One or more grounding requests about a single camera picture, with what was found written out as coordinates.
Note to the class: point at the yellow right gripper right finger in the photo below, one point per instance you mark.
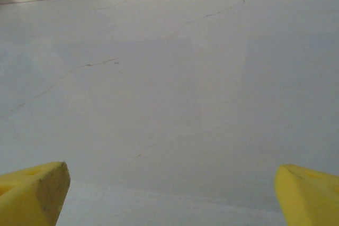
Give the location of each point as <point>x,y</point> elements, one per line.
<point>310,202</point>

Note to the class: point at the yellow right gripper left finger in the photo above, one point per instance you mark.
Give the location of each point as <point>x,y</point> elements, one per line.
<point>23,199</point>

